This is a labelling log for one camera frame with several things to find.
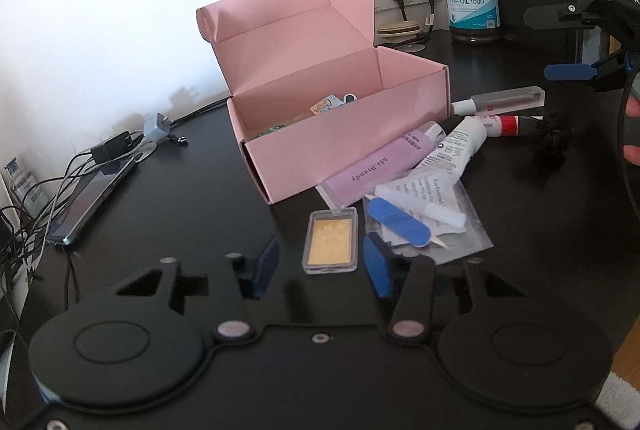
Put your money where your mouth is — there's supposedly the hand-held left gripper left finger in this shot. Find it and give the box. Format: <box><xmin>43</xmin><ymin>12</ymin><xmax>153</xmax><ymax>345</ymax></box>
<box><xmin>116</xmin><ymin>237</ymin><xmax>281</xmax><ymax>344</ymax></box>

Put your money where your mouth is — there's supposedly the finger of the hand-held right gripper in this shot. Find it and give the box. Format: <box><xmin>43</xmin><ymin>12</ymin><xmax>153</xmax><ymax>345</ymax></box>
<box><xmin>523</xmin><ymin>2</ymin><xmax>576</xmax><ymax>31</ymax></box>
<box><xmin>544</xmin><ymin>52</ymin><xmax>630</xmax><ymax>87</ymax></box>

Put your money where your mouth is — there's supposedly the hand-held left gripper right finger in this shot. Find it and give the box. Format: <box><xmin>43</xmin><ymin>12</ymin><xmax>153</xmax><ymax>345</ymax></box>
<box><xmin>363</xmin><ymin>234</ymin><xmax>526</xmax><ymax>345</ymax></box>

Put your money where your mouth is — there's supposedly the blue nail file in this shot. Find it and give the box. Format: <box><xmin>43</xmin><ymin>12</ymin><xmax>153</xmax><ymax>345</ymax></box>
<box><xmin>366</xmin><ymin>199</ymin><xmax>432</xmax><ymax>247</ymax></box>

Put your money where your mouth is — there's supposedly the gold card clear case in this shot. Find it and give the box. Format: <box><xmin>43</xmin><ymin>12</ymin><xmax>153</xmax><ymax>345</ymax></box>
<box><xmin>303</xmin><ymin>206</ymin><xmax>359</xmax><ymax>275</ymax></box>

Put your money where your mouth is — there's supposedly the clear case with red stick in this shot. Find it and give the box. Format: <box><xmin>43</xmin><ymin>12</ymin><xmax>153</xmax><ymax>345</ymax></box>
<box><xmin>450</xmin><ymin>85</ymin><xmax>546</xmax><ymax>117</ymax></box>

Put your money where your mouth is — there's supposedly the small white glue tube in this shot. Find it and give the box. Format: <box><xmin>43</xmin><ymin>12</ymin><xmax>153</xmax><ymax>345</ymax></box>
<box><xmin>375</xmin><ymin>184</ymin><xmax>468</xmax><ymax>227</ymax></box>

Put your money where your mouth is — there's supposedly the red banded white tube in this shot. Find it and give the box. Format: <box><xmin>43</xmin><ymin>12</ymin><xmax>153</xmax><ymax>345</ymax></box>
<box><xmin>480</xmin><ymin>114</ymin><xmax>543</xmax><ymax>138</ymax></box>

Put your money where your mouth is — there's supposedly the clear plastic bag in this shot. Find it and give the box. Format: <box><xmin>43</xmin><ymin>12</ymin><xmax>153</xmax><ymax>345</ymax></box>
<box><xmin>364</xmin><ymin>167</ymin><xmax>493</xmax><ymax>267</ymax></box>

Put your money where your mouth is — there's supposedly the white paper sachet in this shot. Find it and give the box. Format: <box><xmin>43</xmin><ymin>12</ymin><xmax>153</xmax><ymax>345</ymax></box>
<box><xmin>400</xmin><ymin>170</ymin><xmax>463</xmax><ymax>236</ymax></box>

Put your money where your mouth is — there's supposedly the purple cosmetic tube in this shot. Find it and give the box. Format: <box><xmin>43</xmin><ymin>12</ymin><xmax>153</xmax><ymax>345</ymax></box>
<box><xmin>316</xmin><ymin>122</ymin><xmax>458</xmax><ymax>206</ymax></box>

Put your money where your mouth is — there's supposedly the pink cardboard box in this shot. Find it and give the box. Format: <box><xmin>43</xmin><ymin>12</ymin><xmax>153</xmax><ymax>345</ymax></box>
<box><xmin>196</xmin><ymin>0</ymin><xmax>451</xmax><ymax>207</ymax></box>

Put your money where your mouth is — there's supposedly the white cream tube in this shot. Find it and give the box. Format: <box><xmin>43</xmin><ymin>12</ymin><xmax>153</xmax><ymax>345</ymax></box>
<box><xmin>414</xmin><ymin>116</ymin><xmax>488</xmax><ymax>176</ymax></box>

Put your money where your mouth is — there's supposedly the green toy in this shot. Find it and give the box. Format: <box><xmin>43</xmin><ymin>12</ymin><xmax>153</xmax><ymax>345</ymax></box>
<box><xmin>250</xmin><ymin>124</ymin><xmax>288</xmax><ymax>140</ymax></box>

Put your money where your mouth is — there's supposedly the black desktop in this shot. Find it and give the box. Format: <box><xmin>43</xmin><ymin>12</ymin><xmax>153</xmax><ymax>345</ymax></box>
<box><xmin>0</xmin><ymin>27</ymin><xmax>640</xmax><ymax>341</ymax></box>

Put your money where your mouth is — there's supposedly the person's right hand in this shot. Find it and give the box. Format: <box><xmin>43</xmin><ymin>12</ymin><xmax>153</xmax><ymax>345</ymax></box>
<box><xmin>622</xmin><ymin>96</ymin><xmax>640</xmax><ymax>167</ymax></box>

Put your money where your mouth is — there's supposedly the yellow white card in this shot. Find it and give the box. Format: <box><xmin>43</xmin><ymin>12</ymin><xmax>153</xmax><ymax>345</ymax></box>
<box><xmin>310</xmin><ymin>96</ymin><xmax>343</xmax><ymax>115</ymax></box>

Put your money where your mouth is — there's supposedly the white round charger pad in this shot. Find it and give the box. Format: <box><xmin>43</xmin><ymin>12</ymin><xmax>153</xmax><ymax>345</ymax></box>
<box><xmin>127</xmin><ymin>142</ymin><xmax>157</xmax><ymax>163</ymax></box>

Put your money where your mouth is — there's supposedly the grey-blue charger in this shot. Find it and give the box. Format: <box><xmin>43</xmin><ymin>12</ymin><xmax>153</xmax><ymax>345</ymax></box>
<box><xmin>142</xmin><ymin>112</ymin><xmax>173</xmax><ymax>143</ymax></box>

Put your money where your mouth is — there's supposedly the smartphone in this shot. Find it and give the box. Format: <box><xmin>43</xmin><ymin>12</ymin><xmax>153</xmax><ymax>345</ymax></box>
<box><xmin>46</xmin><ymin>155</ymin><xmax>137</xmax><ymax>248</ymax></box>

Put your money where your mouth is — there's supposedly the black charger adapter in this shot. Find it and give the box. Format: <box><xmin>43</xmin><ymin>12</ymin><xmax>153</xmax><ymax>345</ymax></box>
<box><xmin>91</xmin><ymin>131</ymin><xmax>132</xmax><ymax>163</ymax></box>

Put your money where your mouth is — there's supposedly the black power cable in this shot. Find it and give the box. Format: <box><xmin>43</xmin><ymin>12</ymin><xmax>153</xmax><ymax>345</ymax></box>
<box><xmin>170</xmin><ymin>97</ymin><xmax>233</xmax><ymax>128</ymax></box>

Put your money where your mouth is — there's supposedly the tangle of cables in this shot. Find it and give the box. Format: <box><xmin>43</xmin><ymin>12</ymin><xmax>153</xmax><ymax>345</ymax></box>
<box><xmin>0</xmin><ymin>145</ymin><xmax>131</xmax><ymax>291</ymax></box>

